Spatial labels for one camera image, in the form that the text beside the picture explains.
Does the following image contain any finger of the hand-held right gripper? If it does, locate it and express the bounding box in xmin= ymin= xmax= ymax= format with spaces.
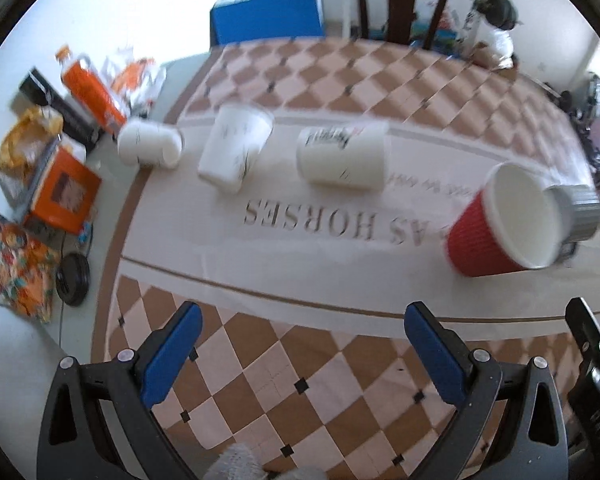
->
xmin=565 ymin=297 xmax=600 ymax=461

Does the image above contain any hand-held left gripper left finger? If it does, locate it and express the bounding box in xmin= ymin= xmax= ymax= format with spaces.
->
xmin=36 ymin=301 xmax=203 ymax=480

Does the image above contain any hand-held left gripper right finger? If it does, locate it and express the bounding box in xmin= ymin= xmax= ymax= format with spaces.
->
xmin=404 ymin=301 xmax=569 ymax=480

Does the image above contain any red ribbed paper cup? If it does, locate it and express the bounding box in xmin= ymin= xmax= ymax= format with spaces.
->
xmin=445 ymin=161 xmax=564 ymax=278

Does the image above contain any grey cup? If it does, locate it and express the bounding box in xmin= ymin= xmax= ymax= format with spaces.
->
xmin=545 ymin=184 xmax=600 ymax=266

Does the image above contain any small plain white cup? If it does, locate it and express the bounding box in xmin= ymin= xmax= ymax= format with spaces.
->
xmin=117 ymin=117 xmax=185 ymax=168

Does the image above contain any white cup with script print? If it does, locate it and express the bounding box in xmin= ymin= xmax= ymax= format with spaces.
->
xmin=296 ymin=121 xmax=391 ymax=191

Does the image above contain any tall white paper cup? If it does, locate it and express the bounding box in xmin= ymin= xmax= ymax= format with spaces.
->
xmin=197 ymin=104 xmax=275 ymax=194

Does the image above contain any black round disc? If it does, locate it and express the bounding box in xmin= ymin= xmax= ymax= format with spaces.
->
xmin=56 ymin=253 xmax=91 ymax=306

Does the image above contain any white fuzzy cloth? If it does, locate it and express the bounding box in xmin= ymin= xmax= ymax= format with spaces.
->
xmin=202 ymin=442 xmax=331 ymax=480

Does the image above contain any checkered printed tablecloth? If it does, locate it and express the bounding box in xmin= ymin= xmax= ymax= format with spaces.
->
xmin=92 ymin=37 xmax=600 ymax=480

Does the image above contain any colourful printed packet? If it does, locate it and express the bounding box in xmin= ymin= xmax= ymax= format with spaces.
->
xmin=0 ymin=202 xmax=63 ymax=325

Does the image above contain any orange box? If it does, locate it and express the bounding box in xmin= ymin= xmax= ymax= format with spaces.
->
xmin=22 ymin=146 xmax=102 ymax=235

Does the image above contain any yellow plastic bag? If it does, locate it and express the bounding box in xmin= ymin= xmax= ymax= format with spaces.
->
xmin=0 ymin=107 xmax=63 ymax=208

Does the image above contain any black rectangular box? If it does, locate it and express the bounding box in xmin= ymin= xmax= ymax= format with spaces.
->
xmin=19 ymin=67 xmax=103 ymax=150

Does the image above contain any orange drink bottle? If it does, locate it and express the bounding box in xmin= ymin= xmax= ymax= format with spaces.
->
xmin=55 ymin=46 xmax=128 ymax=136

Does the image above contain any clear orange plastic wrapper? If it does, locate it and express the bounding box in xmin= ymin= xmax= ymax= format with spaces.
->
xmin=101 ymin=47 xmax=167 ymax=116

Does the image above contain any blue box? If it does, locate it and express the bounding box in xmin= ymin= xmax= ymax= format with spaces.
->
xmin=210 ymin=0 xmax=327 ymax=50

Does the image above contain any black round appliance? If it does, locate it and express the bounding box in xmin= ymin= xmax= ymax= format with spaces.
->
xmin=484 ymin=0 xmax=520 ymax=32

